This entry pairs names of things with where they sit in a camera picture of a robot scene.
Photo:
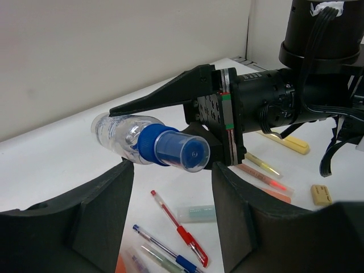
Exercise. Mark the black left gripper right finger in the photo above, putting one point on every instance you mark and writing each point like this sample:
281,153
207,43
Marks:
260,233

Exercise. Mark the yellow highlighter marker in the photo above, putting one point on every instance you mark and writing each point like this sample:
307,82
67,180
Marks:
290,142

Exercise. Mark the aluminium table rail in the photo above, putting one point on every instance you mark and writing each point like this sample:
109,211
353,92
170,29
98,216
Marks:
249,63

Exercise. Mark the yellow eraser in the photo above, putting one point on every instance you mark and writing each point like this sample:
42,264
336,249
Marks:
320,195

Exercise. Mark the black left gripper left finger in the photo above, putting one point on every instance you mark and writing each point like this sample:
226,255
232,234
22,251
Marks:
78,231

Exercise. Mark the orange round divided organizer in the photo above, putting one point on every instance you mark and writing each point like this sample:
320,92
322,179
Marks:
120,267

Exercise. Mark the red gel pen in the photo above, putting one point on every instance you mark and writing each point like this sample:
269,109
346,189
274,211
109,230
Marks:
186,236

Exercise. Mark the slim yellow highlighter pen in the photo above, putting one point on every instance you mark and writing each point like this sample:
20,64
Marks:
263,165

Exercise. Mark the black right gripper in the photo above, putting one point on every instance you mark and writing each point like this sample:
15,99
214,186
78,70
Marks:
220,106

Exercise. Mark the green slim pen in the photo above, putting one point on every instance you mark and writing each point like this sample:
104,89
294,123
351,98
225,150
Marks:
160,259

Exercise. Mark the clear glue bottle blue cap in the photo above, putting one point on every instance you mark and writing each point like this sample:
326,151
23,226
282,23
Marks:
146,140

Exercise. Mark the green highlighter marker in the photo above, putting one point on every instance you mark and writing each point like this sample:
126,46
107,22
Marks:
196,214

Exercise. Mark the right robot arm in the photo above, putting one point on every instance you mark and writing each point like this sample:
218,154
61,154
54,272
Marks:
322,77

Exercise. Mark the blue gel pen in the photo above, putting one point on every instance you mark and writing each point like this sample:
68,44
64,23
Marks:
179,259

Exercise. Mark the slim orange highlighter pen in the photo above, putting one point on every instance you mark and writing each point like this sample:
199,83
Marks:
267,180

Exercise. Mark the orange highlighter marker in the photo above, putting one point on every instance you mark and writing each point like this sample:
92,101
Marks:
277,195

